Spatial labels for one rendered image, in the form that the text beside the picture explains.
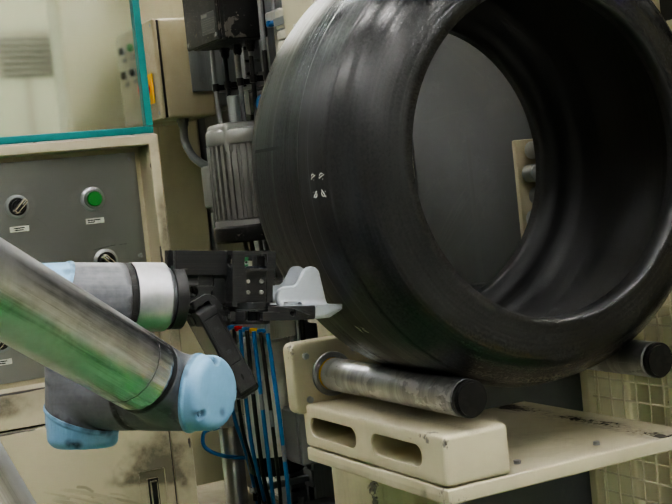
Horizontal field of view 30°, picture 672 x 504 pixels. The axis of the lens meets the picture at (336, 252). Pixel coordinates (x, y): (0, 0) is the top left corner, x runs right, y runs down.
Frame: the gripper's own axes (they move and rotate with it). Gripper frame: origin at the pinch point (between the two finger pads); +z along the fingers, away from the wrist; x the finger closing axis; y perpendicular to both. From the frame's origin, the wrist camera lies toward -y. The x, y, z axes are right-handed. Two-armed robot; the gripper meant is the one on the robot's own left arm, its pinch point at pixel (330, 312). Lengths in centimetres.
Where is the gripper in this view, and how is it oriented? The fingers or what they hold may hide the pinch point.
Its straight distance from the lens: 145.7
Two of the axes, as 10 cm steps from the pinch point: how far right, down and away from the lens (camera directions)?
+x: -4.6, 0.0, 8.9
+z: 8.9, 0.0, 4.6
